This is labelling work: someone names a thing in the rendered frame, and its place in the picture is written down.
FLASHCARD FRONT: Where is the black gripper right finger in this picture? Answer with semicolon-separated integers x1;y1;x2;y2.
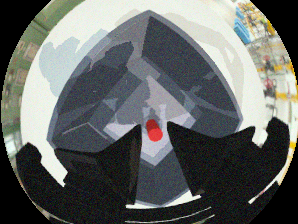
166;121;257;196

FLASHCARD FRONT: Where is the red peg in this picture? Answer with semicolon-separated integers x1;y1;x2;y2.
146;120;164;143

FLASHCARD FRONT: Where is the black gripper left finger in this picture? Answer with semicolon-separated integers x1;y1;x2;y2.
53;124;142;205

